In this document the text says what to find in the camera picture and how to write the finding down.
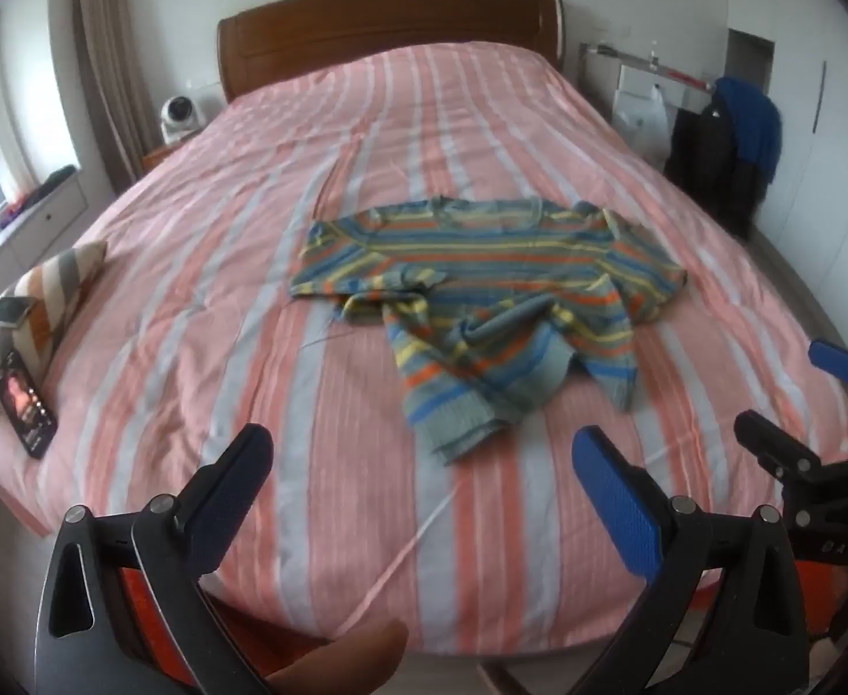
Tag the pink striped bed sheet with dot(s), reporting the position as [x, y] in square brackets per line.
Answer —
[250, 304]

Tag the black item on ledge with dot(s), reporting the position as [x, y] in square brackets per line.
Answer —
[56, 179]

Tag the reddish wooden bed frame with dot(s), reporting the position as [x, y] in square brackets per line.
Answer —
[286, 633]

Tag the white wardrobe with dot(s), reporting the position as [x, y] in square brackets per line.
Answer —
[829, 159]

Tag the black smartphone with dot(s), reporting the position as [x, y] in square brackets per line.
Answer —
[26, 405]

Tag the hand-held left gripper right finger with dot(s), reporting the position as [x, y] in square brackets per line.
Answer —
[616, 494]

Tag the white desk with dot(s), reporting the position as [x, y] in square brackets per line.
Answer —
[634, 79]

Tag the wooden bed headboard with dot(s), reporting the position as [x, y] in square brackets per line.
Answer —
[388, 22]

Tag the striped knit sweater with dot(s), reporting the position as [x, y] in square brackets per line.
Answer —
[496, 282]

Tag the wooden nightstand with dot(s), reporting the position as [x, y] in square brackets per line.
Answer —
[155, 158]

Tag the silver smartphone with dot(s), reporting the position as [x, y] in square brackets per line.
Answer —
[10, 311]

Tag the black jacket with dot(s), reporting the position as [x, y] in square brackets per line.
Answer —
[706, 152]

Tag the striped pillow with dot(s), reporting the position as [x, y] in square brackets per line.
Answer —
[51, 288]

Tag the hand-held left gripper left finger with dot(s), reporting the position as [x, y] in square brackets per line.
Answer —
[239, 479]

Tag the clear plastic bag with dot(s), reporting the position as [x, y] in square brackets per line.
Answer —
[641, 123]

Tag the blue cloth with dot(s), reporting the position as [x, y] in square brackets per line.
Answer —
[753, 123]

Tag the beige curtain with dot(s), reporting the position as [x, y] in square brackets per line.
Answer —
[105, 51]

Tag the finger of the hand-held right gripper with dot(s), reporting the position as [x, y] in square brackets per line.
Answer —
[775, 443]
[840, 365]

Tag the white window ledge cabinet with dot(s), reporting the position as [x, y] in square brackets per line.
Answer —
[42, 223]

